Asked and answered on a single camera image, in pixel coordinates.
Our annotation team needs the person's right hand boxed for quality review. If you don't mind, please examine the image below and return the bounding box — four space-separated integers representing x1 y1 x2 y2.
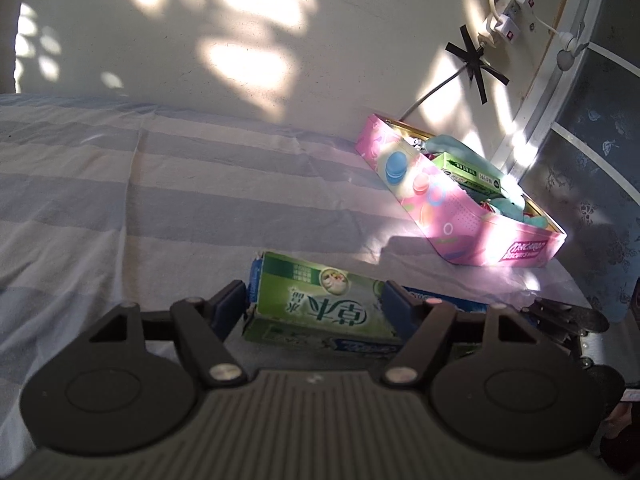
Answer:
602 402 639 445

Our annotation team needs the white power cable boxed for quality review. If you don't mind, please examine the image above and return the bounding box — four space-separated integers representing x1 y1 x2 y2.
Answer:
399 66 471 122

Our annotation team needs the green medicine box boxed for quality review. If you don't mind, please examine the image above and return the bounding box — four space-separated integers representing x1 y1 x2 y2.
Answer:
432 153 501 198

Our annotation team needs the green toothpaste box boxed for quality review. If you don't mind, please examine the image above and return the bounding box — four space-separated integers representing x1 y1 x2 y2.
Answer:
242 250 490 359

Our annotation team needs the striped blue bed sheet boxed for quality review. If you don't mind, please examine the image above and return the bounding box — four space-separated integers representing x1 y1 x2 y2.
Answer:
1 94 586 474

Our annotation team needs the teal fabric pencil case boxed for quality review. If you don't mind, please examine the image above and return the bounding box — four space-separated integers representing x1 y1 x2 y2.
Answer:
422 136 549 229

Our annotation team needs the black tape cross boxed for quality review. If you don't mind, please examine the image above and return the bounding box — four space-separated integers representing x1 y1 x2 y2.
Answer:
445 25 510 104

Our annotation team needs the white power strip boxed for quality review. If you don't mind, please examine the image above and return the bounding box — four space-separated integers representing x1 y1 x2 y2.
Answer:
477 0 537 48

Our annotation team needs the white window frame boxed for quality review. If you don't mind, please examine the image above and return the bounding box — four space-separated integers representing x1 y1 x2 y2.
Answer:
499 0 640 281

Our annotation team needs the pink macaron biscuit tin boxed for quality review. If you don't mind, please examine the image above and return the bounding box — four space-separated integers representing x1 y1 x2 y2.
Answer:
356 114 566 268

